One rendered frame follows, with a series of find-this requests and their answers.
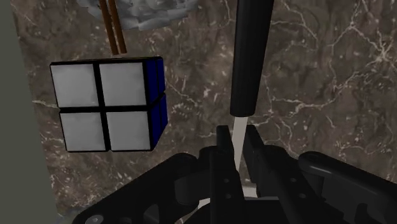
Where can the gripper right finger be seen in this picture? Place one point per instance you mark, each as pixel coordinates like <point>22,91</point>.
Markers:
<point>294,186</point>

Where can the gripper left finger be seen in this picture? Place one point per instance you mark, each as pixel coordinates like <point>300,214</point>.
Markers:
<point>189,186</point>

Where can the white and blue puzzle cube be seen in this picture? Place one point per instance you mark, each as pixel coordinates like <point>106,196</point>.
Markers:
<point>102,105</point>

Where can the brown wooden chopstick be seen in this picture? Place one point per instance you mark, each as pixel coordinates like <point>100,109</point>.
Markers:
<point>108,28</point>
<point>118,28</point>

